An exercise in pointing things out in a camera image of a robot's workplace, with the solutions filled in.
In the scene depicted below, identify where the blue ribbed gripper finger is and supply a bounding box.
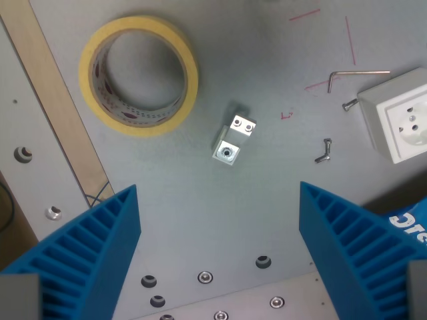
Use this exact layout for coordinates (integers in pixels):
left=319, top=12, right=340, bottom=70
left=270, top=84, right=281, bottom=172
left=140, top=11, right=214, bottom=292
left=298, top=181, right=427, bottom=320
left=0, top=184, right=143, bottom=320

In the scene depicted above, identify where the white power socket box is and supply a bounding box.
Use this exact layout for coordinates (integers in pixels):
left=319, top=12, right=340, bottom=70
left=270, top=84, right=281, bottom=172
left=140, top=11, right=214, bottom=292
left=356, top=67, right=427, bottom=165

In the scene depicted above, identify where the yellow masking tape roll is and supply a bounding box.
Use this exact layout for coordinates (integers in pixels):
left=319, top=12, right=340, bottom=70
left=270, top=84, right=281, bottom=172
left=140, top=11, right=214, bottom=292
left=78, top=14, right=200, bottom=137

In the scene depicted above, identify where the long wooden strip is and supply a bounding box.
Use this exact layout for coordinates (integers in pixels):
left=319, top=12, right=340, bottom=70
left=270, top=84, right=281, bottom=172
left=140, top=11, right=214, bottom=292
left=0, top=0, right=116, bottom=208

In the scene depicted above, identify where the metal allen key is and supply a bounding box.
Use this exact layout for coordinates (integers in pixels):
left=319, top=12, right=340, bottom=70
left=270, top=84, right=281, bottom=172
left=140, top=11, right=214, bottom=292
left=327, top=69, right=391, bottom=94

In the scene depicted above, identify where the thin black cable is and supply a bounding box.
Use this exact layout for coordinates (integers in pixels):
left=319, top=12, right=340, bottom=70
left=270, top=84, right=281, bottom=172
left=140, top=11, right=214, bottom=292
left=0, top=181, right=15, bottom=231

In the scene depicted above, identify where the small aluminium bracket block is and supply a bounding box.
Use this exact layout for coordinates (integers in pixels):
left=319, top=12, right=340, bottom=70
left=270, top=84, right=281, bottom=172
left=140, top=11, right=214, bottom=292
left=211, top=105, right=257, bottom=167

